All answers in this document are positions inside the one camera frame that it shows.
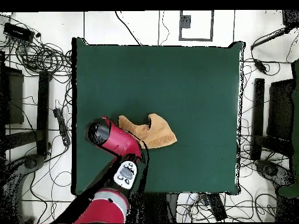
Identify orange terry towel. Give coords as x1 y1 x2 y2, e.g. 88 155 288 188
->
117 113 178 149

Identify dark flat panel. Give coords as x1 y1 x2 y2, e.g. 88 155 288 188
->
0 66 25 125
266 78 295 142

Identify dark green table cloth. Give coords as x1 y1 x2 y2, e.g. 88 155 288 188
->
71 37 245 196

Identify black power strip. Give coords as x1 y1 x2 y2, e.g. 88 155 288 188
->
205 192 228 222
53 107 71 147

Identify black stand bar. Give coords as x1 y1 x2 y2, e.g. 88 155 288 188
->
251 78 265 161
36 71 51 156

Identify dark grey square plate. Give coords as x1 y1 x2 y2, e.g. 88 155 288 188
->
179 15 192 29

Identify black power adapter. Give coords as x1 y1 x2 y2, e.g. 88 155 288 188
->
253 58 267 74

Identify black pole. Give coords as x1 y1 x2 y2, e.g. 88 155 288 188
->
250 26 293 51

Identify black hub box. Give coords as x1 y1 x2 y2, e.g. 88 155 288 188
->
3 22 36 43

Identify black speckled box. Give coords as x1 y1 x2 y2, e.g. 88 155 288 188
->
281 9 299 28

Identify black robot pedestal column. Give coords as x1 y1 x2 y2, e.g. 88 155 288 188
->
127 192 179 223

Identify black cable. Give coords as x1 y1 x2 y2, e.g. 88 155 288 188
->
114 10 142 47

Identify grey square floor frame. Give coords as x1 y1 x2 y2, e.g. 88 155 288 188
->
179 10 214 42

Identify grey pedestal leg with caster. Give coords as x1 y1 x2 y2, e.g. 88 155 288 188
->
3 153 46 197
255 159 295 188

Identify tangled black cables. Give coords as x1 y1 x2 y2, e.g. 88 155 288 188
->
4 38 72 76

